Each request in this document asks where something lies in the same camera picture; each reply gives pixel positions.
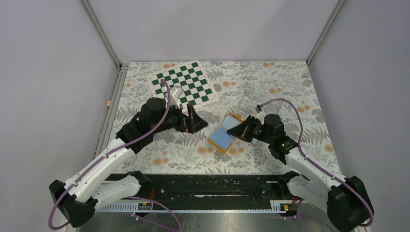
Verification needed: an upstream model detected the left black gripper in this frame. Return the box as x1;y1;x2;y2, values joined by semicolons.
152;101;208;134

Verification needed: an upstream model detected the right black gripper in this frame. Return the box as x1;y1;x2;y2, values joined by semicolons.
227;115;274;145

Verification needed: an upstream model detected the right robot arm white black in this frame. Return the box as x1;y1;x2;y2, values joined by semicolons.
227;114;374;232

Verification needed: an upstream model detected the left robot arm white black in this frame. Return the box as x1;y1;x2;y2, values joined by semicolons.
48;98;208;230

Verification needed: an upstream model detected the clear plastic box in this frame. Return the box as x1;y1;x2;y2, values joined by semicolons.
238;91;282;116

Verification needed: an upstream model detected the green white chessboard mat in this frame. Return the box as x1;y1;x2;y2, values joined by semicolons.
147;61;220;109

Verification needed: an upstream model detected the floral tablecloth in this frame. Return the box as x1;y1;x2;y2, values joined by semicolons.
116;61;341;174

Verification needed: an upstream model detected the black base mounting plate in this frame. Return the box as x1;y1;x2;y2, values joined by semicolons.
136;174;296;210

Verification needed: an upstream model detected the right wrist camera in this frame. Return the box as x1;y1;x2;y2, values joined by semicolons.
255;108;266;124

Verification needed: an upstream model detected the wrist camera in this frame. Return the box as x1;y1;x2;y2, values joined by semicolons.
255;108;266;124
166;87;183;109

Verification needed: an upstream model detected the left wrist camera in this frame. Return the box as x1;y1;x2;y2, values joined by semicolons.
166;87;183;109

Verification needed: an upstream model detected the slotted white cable duct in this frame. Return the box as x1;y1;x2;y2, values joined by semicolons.
96;201;289;214

